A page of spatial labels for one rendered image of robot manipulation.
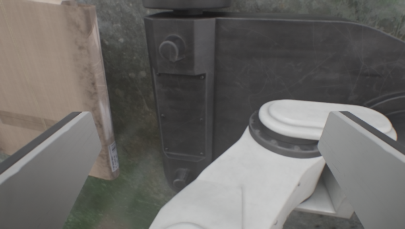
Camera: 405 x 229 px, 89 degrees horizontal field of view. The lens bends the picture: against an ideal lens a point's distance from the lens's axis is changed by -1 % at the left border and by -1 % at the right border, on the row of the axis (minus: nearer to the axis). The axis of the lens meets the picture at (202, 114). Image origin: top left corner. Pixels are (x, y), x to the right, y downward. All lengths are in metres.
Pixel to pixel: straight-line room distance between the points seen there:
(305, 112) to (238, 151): 0.13
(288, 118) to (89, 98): 0.43
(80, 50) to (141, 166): 0.63
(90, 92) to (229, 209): 0.40
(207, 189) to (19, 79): 0.53
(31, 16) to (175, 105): 0.34
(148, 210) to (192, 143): 0.74
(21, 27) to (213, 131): 0.47
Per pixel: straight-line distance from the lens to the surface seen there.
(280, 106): 0.39
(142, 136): 0.88
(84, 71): 0.52
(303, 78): 0.49
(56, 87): 0.59
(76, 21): 0.49
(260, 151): 0.35
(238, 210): 0.24
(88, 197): 1.39
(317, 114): 0.39
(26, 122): 0.74
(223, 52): 0.46
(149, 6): 0.47
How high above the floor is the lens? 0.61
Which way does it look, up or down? 57 degrees down
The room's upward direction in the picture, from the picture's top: 159 degrees counter-clockwise
